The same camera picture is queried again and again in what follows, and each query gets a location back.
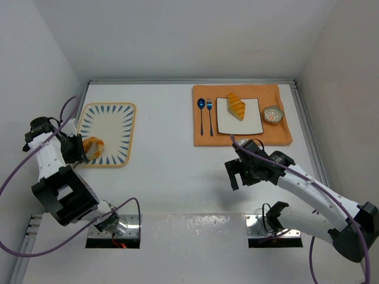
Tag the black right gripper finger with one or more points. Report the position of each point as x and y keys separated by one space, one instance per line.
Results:
x=246 y=178
x=233 y=182

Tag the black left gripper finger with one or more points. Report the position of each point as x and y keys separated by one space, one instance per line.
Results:
x=81 y=151
x=77 y=160

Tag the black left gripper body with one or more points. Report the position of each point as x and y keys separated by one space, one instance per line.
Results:
x=78 y=148

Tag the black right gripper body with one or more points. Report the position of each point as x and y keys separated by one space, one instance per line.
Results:
x=237 y=170

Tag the curled striped croissant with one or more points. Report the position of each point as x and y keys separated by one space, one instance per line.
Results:
x=99 y=142

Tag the long striped croissant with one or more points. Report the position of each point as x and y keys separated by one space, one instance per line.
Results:
x=236 y=106

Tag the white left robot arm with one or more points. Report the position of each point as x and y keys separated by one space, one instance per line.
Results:
x=60 y=189

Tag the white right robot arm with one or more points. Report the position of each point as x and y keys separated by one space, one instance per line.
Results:
x=351 y=228

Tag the blue patterned serving tray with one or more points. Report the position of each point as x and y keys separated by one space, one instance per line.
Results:
x=113 y=123

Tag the white square plate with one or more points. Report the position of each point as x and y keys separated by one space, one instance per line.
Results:
x=227 y=123

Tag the small flower-shaped sauce dish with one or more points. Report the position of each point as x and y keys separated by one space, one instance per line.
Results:
x=273 y=114

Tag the orange cloth placemat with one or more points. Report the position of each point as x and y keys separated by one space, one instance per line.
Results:
x=267 y=95

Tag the blue metal fork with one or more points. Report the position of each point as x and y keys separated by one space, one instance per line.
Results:
x=209 y=107

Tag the blue metal spoon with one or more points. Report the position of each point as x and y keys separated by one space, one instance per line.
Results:
x=201 y=105

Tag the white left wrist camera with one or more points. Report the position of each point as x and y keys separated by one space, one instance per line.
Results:
x=70 y=128

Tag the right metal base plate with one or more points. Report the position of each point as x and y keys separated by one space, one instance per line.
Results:
x=258 y=238

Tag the metal base plate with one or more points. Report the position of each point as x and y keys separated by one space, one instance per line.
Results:
x=126 y=235
x=258 y=238

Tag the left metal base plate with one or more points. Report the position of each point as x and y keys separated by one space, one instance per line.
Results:
x=126 y=235

